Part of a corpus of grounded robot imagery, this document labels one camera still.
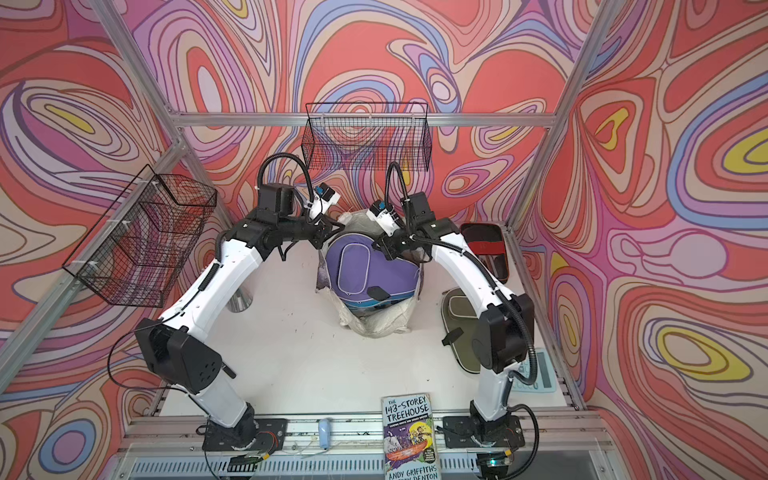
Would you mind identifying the purple paddle case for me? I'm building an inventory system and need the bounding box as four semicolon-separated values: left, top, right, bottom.
325;233;421;315

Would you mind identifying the cream canvas tote bag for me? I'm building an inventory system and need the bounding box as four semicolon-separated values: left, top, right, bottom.
315;210;423;338

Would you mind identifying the red black ping pong case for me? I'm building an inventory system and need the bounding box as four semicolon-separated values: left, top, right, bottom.
460;223;510;283

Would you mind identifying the green paddle case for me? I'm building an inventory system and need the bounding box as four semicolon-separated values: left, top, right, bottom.
440;288;481;375

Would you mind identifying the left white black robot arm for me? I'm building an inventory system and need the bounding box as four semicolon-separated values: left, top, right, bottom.
134;152;341;451

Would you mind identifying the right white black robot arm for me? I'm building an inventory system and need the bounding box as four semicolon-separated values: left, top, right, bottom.
367;162;539;448

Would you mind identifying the cup of pens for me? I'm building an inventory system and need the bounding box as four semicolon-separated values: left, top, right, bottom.
226;287;252;314

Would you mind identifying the black marker pen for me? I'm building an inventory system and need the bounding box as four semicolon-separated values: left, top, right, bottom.
222;364;237;379

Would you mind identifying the teal calculator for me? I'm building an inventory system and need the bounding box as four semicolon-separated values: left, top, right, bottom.
511;348;558;394

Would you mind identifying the small light blue device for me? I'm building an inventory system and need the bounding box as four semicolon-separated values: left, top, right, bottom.
318;418;332;451

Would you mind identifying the treehouse paperback book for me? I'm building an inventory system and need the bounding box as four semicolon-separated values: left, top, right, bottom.
381;393;441;480

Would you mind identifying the green circuit board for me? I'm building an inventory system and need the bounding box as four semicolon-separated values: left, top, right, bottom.
226;455;264;473

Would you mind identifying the back black wire basket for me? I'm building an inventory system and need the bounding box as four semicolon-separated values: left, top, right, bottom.
301;101;432;172

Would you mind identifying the black wire basket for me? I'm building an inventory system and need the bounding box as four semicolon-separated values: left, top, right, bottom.
62;166;218;308
301;101;432;172

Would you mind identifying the left black wire basket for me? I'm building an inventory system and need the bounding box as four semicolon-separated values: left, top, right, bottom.
62;166;218;308

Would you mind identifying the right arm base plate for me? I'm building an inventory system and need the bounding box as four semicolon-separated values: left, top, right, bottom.
441;413;526;451

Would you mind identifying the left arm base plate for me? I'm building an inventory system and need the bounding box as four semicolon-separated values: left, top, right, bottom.
196;418;288;453

